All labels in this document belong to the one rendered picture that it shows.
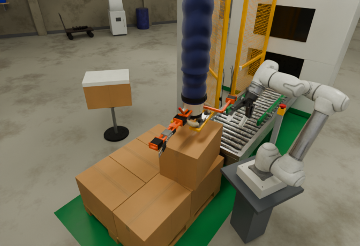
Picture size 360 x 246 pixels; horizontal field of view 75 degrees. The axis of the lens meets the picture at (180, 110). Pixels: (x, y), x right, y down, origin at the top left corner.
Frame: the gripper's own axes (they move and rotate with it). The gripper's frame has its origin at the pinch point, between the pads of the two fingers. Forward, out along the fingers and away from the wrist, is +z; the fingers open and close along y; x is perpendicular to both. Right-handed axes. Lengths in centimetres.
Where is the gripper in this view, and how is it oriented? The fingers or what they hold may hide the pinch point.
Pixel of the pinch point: (235, 121)
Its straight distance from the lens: 146.6
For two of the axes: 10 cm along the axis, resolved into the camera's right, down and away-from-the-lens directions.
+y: -7.1, -2.8, -6.5
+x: 5.1, 4.4, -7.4
